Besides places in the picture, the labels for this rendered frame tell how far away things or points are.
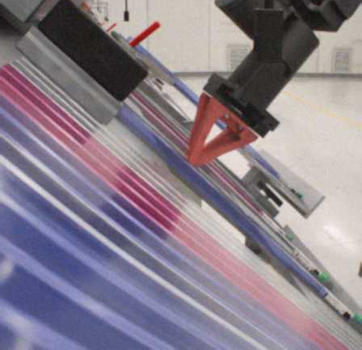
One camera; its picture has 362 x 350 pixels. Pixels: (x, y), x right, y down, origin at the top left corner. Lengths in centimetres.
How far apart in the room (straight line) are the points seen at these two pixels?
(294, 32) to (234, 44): 801
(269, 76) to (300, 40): 5
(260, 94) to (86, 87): 24
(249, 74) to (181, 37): 776
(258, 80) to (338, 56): 905
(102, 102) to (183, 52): 797
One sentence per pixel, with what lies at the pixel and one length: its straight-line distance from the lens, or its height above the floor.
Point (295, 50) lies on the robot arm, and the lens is 48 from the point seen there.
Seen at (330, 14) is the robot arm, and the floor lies 111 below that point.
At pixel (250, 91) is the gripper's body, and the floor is 102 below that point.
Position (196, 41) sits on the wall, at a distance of 828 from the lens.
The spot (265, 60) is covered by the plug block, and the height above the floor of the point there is 107.
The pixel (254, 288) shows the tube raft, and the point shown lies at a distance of 19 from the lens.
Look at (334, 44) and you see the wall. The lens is 944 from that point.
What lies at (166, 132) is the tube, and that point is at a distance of 47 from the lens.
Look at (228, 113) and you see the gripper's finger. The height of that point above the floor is 100.
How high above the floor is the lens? 110
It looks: 21 degrees down
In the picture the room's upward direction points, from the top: straight up
